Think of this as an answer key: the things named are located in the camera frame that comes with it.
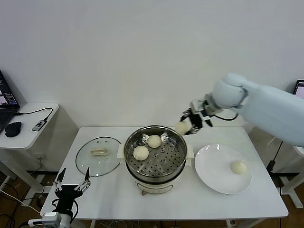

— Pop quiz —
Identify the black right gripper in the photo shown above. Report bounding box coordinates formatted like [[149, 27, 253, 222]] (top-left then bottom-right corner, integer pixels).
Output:
[[180, 108, 206, 136]]

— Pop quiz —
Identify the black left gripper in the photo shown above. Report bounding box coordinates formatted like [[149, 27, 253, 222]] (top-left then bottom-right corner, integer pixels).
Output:
[[54, 167, 92, 213]]

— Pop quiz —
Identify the white steamed baozi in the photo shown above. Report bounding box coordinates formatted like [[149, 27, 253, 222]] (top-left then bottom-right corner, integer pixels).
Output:
[[133, 145, 150, 161], [147, 134, 162, 149], [230, 160, 247, 176], [175, 121, 189, 135]]

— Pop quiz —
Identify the glass lid with cream handle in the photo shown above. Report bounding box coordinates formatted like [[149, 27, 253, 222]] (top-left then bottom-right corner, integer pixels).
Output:
[[76, 136, 123, 178]]

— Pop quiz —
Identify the stainless steel steamer basket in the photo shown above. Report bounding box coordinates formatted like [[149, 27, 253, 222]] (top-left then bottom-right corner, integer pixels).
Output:
[[123, 125, 188, 181]]

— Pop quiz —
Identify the white round plate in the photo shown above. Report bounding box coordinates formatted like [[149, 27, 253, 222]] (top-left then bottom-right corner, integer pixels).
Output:
[[194, 144, 253, 195]]

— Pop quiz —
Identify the white side table with mouse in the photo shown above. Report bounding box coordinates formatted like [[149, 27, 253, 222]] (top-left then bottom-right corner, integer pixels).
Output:
[[0, 102, 60, 206]]

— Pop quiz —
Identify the silver usb hub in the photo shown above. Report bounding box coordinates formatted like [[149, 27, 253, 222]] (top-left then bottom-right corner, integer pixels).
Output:
[[32, 118, 48, 132]]

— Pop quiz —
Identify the cream electric cooker pot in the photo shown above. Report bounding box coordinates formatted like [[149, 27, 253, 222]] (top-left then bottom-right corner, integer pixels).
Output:
[[117, 143, 195, 197]]

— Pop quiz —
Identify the black computer mouse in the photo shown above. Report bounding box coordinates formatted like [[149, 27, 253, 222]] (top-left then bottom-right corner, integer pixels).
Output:
[[5, 121, 22, 137]]

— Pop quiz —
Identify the black laptop beside mouse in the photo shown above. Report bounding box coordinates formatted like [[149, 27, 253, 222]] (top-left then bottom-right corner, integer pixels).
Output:
[[0, 69, 21, 133]]

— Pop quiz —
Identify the white side table with label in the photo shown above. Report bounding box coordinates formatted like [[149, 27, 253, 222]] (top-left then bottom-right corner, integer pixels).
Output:
[[279, 142, 304, 209]]

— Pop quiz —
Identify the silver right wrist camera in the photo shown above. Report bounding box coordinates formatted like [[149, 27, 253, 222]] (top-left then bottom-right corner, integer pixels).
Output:
[[190, 99, 207, 114]]

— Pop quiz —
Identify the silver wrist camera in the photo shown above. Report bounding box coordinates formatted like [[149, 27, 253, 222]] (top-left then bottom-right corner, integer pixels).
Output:
[[190, 99, 207, 114], [28, 212, 62, 226]]

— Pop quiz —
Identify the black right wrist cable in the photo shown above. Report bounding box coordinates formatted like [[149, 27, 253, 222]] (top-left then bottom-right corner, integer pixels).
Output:
[[203, 113, 239, 128]]

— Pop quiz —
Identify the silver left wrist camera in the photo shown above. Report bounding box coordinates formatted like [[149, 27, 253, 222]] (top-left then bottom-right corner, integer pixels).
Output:
[[28, 212, 62, 226]]

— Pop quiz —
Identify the white floor cable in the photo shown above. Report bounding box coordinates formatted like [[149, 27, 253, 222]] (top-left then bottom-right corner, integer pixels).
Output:
[[0, 189, 42, 214]]

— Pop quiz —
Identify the black usb hub cable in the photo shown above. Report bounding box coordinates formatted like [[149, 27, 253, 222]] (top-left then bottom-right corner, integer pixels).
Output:
[[15, 107, 54, 121]]

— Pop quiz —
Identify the black laptop power cable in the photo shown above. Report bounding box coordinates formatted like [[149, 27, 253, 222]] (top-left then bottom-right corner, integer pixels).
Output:
[[266, 141, 285, 174]]

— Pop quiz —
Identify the grey laptop with cables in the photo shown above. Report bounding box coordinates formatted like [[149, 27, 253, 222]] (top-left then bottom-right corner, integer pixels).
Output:
[[294, 80, 304, 99]]

